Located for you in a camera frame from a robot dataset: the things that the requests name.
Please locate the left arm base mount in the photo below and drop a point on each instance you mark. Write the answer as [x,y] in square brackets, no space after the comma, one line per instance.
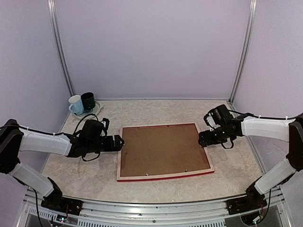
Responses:
[61,203]

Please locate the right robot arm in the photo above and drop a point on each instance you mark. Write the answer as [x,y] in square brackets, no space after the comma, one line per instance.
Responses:
[277,142]

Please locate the aluminium front rail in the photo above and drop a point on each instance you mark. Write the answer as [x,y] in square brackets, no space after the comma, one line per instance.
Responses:
[209,213]

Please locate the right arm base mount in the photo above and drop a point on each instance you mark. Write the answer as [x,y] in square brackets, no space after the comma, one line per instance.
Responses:
[251,201]

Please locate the light blue mug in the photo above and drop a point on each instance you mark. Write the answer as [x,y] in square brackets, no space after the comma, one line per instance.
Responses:
[75,105]

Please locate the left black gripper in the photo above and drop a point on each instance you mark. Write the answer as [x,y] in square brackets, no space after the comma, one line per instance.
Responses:
[110,146]

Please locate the right aluminium corner post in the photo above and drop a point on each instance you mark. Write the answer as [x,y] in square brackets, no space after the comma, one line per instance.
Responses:
[245,50]

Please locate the left aluminium corner post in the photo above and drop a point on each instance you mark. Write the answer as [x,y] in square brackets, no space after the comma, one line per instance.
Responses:
[59,46]

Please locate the dark green mug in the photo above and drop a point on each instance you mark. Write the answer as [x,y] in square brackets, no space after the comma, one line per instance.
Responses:
[88,101]

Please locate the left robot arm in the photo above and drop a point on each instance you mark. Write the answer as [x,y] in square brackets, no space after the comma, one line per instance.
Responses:
[14,138]

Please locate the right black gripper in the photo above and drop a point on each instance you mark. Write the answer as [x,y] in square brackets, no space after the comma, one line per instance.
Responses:
[202,137]

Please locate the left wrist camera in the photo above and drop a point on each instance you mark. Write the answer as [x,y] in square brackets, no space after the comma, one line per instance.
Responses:
[105,122]

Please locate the red wooden picture frame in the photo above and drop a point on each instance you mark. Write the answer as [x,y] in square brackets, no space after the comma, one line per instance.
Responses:
[165,178]

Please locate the aluminium corner post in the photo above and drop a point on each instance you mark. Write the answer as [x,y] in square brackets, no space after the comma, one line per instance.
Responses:
[59,46]
[245,50]

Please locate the white plate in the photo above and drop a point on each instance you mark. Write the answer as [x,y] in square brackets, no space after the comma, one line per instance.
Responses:
[96,110]

